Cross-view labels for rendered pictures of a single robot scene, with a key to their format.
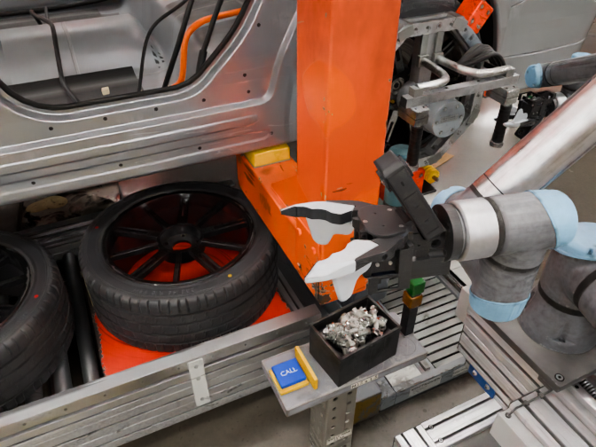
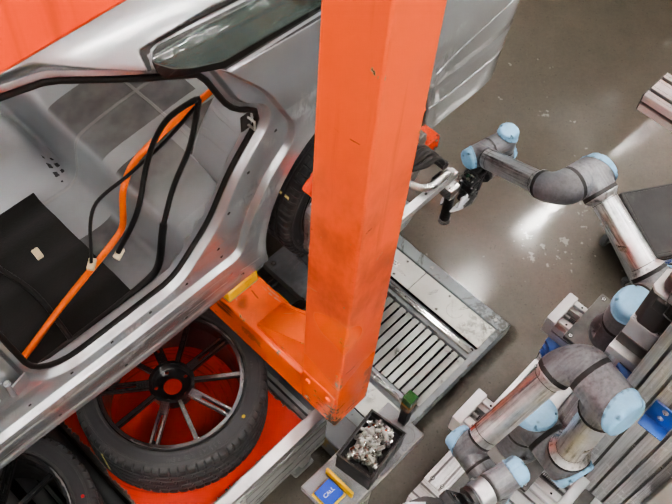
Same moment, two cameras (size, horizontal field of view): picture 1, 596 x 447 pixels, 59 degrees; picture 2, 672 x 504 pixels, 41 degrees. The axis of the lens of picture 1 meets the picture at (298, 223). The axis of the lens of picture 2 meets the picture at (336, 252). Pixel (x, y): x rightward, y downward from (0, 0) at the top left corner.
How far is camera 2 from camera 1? 1.77 m
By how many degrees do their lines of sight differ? 26
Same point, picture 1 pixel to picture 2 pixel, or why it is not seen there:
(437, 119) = not seen: hidden behind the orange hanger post
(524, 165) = (498, 429)
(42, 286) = (80, 483)
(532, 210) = (509, 482)
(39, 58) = not seen: outside the picture
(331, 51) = (349, 324)
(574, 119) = (521, 408)
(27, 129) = (55, 383)
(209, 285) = (230, 432)
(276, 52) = (242, 220)
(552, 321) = (517, 451)
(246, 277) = (257, 412)
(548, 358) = not seen: hidden behind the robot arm
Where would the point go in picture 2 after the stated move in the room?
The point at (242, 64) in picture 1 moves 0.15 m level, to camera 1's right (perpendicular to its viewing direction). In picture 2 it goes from (216, 243) to (263, 230)
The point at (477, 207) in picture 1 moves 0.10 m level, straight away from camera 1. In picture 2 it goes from (485, 491) to (483, 450)
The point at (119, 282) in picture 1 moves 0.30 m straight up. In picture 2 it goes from (148, 456) to (136, 421)
